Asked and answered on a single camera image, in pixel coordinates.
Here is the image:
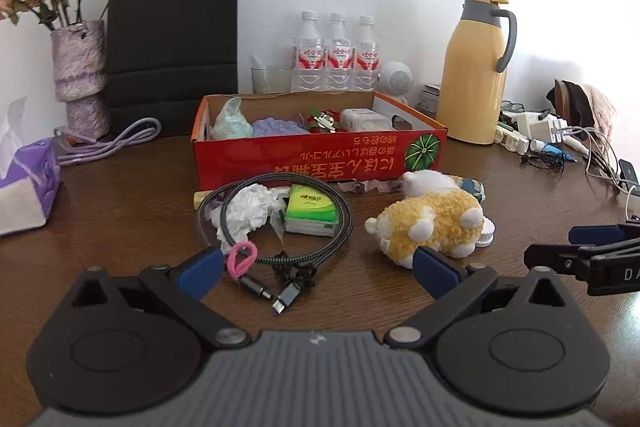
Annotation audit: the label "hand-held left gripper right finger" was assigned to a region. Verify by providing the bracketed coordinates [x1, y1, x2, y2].
[384, 247, 569, 351]

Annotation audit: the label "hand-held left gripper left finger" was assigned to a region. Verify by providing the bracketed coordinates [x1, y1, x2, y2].
[69, 248, 252, 351]

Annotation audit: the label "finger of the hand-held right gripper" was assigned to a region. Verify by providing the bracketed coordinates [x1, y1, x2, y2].
[524, 238, 640, 280]
[569, 219, 640, 245]

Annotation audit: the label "pink hair tie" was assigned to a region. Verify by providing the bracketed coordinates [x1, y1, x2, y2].
[226, 243, 258, 280]

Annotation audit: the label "yellow plush sheep toy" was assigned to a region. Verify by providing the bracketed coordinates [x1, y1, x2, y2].
[364, 169, 486, 268]

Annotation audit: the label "white contact lens case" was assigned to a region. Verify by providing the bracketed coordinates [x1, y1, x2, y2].
[472, 216, 496, 249]

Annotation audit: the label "white tissue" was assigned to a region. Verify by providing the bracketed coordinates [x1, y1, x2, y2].
[212, 184, 288, 243]

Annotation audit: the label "braided grey charging cable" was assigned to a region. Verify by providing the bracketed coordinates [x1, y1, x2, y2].
[197, 172, 357, 315]

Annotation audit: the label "small teal packet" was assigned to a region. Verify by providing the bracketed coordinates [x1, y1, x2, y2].
[457, 177, 487, 202]

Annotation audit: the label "green tissue packet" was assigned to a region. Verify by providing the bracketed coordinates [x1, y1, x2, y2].
[284, 184, 340, 238]

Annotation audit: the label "red cardboard box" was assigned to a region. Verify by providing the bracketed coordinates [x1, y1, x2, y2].
[191, 91, 448, 190]

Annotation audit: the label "black phone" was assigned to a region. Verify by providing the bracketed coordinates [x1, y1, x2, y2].
[617, 158, 640, 195]

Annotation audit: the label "blue pen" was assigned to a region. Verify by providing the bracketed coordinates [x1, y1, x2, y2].
[542, 146, 578, 162]

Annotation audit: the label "black earphones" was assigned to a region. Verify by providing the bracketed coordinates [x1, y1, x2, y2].
[520, 144, 568, 170]

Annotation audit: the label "white power strip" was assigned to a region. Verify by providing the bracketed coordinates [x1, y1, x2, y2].
[494, 124, 531, 152]

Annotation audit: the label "brown cloth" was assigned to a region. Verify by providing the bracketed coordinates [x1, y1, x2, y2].
[546, 78, 619, 142]

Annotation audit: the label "mint plastic bag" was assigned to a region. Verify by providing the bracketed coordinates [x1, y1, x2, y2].
[210, 97, 255, 141]

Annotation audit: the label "purple knitted cloth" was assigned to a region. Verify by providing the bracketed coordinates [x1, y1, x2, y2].
[252, 117, 307, 138]

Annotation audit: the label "white plastic bottle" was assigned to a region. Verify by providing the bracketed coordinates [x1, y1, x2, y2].
[340, 108, 393, 132]

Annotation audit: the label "small metal tin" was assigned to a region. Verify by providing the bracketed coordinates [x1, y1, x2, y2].
[415, 83, 443, 115]

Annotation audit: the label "red green ribbon bow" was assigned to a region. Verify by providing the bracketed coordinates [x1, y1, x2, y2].
[300, 107, 346, 135]

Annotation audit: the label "yellow thermos jug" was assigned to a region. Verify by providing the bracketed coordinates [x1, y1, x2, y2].
[436, 0, 518, 145]

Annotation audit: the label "white round robot speaker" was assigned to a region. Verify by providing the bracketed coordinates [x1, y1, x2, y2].
[376, 59, 416, 105]

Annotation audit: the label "purple tissue pack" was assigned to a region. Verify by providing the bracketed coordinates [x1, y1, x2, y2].
[0, 97, 62, 238]

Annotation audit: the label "clear drinking glass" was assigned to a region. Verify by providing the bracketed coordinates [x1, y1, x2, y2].
[250, 64, 295, 95]

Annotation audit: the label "white spoon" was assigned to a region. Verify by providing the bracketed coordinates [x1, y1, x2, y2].
[250, 54, 271, 92]

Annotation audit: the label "red label water bottle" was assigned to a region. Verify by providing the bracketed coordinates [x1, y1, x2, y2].
[291, 11, 327, 94]
[324, 12, 357, 92]
[351, 15, 383, 92]

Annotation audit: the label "black paper bag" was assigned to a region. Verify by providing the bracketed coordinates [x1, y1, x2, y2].
[105, 0, 240, 138]

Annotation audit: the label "mottled purple vase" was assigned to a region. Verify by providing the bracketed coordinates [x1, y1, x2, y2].
[50, 19, 112, 142]

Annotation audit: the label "white charging cables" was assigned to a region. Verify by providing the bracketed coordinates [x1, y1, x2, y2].
[565, 127, 640, 208]

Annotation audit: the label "lavender cord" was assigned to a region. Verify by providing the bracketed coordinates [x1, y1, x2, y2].
[52, 117, 163, 166]

